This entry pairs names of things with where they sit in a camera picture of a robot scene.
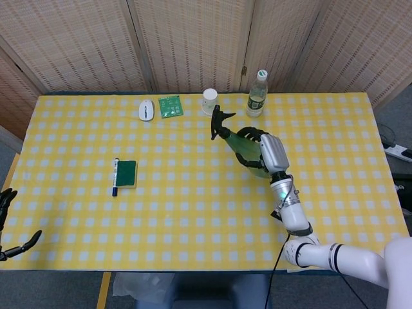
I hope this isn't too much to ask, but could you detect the white power strip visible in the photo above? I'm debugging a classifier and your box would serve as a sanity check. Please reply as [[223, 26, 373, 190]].
[[382, 144, 412, 163]]

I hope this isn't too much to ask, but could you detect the green spray bottle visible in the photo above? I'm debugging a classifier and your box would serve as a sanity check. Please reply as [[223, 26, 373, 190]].
[[211, 104, 272, 180]]

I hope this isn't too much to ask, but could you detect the woven folding screen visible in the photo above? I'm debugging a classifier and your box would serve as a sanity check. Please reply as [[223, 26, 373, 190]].
[[0, 0, 412, 141]]

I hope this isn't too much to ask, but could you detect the white computer mouse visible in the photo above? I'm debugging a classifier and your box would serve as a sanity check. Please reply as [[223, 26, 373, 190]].
[[138, 99, 155, 122]]

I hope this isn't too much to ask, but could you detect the blue capped marker pen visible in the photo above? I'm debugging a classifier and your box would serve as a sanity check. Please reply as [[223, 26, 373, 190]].
[[111, 157, 120, 198]]

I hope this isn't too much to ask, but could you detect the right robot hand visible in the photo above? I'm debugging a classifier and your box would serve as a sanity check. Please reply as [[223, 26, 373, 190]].
[[235, 126, 290, 174]]

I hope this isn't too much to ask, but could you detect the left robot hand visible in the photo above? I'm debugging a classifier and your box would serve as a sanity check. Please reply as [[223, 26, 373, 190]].
[[0, 188, 43, 262]]

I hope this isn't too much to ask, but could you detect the white paper cup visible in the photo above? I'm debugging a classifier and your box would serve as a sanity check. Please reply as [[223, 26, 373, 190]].
[[202, 88, 218, 116]]

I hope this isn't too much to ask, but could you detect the yellow checkered tablecloth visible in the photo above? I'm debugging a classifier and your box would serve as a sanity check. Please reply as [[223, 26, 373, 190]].
[[0, 92, 409, 274]]

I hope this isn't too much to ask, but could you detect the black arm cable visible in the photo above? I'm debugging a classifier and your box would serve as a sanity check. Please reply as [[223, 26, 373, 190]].
[[264, 180, 299, 309]]

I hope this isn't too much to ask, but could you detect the green circuit board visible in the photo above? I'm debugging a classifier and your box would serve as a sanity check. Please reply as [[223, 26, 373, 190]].
[[158, 95, 183, 118]]

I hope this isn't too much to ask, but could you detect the clear plastic water bottle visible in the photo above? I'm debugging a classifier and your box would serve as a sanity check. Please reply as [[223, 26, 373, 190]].
[[246, 69, 269, 118]]

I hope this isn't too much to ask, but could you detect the green and yellow sponge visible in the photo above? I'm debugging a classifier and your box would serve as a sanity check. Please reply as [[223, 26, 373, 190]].
[[115, 160, 138, 189]]

